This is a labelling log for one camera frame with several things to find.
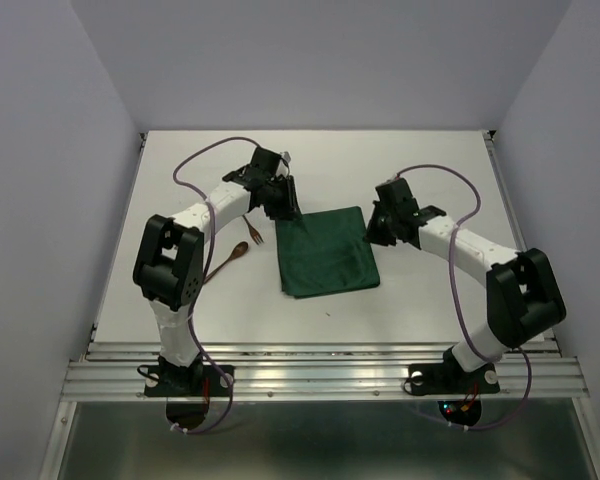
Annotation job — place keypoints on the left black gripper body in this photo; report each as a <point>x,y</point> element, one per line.
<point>279,201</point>

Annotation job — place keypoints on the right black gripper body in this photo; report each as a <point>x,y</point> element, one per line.
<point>380,228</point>

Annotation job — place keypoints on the brown wooden spoon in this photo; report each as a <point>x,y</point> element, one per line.
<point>238,251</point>

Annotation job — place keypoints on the dark green cloth napkin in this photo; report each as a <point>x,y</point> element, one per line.
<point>324,253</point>

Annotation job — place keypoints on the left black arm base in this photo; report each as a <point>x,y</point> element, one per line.
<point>169,381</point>

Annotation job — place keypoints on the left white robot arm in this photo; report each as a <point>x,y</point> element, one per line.
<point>174,251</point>

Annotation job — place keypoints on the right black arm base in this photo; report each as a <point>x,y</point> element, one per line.
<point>448,378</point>

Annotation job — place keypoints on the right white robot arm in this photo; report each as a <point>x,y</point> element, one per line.
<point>523,299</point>

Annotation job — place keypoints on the brown wooden fork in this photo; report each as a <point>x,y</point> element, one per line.
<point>253,232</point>

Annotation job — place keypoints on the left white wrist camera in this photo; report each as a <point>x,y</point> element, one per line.
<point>286,159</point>

